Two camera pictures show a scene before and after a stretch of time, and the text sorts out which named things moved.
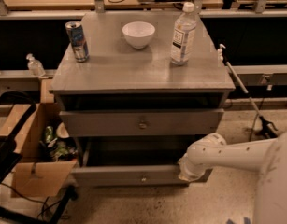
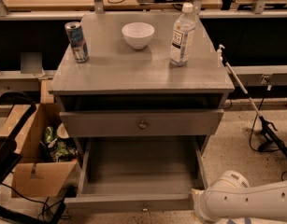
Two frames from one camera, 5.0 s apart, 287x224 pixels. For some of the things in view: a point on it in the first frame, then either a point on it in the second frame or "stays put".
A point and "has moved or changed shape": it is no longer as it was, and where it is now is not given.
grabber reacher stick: x=266 y=126 stays put
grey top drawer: x=139 y=122 stays put
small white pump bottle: x=220 y=58 stays put
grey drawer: x=129 y=161 has moved or changed shape
